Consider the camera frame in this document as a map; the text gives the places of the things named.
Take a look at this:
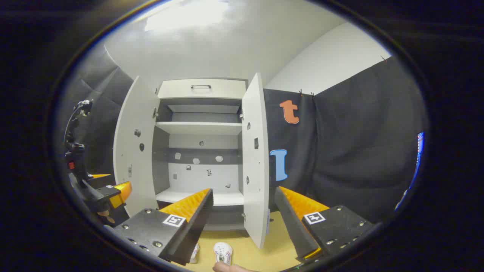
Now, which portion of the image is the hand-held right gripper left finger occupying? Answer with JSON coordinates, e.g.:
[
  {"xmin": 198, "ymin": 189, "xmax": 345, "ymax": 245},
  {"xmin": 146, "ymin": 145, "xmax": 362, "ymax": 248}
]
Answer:
[{"xmin": 113, "ymin": 188, "xmax": 214, "ymax": 266}]

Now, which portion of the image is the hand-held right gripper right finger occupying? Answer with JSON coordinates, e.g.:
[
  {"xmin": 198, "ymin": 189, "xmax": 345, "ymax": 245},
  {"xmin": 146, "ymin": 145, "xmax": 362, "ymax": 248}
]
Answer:
[{"xmin": 274, "ymin": 186, "xmax": 375, "ymax": 263}]

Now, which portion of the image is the white shoe cabinet door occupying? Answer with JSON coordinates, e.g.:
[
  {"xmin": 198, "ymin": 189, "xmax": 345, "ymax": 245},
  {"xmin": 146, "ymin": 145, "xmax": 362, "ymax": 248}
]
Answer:
[
  {"xmin": 113, "ymin": 76, "xmax": 161, "ymax": 218},
  {"xmin": 241, "ymin": 73, "xmax": 270, "ymax": 249}
]

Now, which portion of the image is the white shoe cabinet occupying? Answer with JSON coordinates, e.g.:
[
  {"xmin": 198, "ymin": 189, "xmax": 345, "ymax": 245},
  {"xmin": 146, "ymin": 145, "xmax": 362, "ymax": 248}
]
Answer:
[{"xmin": 113, "ymin": 73, "xmax": 270, "ymax": 249}]

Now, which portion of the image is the white cabinet drawer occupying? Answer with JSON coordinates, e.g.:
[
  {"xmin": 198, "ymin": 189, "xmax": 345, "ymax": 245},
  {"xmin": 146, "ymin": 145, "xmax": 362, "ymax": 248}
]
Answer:
[{"xmin": 158, "ymin": 79, "xmax": 247, "ymax": 100}]

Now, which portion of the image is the black backdrop cloth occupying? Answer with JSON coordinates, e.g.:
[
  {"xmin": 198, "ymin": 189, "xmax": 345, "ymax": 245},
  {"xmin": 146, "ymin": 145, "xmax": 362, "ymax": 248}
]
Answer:
[{"xmin": 57, "ymin": 45, "xmax": 428, "ymax": 227}]

